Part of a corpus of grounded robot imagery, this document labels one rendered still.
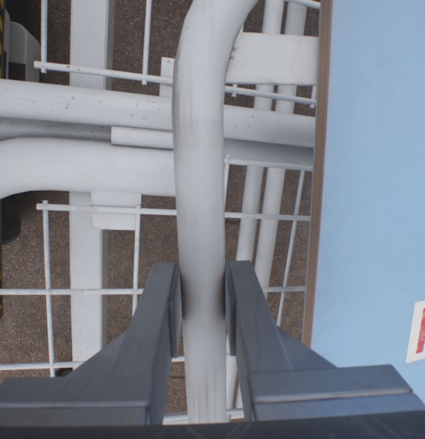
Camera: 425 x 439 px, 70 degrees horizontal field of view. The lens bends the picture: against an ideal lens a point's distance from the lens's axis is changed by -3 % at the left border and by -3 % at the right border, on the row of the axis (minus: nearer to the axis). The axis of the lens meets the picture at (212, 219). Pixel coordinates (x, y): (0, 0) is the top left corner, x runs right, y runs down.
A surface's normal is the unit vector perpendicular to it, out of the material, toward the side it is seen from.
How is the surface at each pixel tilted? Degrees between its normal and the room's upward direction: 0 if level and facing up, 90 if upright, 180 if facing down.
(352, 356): 1
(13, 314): 0
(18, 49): 0
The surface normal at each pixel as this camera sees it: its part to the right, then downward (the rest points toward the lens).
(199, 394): -0.29, 0.25
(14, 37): 0.22, 0.24
